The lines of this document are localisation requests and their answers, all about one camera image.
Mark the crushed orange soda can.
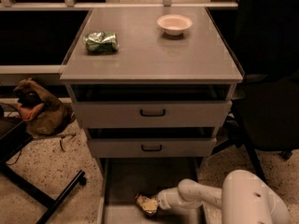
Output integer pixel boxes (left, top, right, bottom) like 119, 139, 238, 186
135, 194, 159, 217

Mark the olive green backpack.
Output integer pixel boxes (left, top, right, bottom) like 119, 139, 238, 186
13, 78, 72, 135

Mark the top grey drawer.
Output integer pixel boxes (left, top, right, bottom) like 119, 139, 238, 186
72, 84, 231, 128

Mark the bottom grey drawer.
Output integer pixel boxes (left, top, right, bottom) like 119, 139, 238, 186
97, 158, 208, 224

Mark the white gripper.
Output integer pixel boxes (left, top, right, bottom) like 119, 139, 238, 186
138, 189, 179, 216

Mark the black office chair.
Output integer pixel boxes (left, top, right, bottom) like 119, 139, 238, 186
211, 0, 299, 184

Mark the middle grey drawer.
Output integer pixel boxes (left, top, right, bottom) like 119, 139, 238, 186
88, 127, 216, 158

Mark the grey drawer cabinet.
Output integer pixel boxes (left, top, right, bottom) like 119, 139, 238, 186
60, 6, 244, 168

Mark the grey drawer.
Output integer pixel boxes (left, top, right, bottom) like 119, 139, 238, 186
72, 84, 231, 128
97, 158, 208, 224
88, 127, 216, 158

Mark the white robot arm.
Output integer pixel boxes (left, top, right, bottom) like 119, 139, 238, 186
135, 170, 291, 224

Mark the white paper bowl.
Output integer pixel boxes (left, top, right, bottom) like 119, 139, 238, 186
157, 14, 192, 35

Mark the black stand with legs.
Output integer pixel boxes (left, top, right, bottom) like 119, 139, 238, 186
0, 105, 88, 224

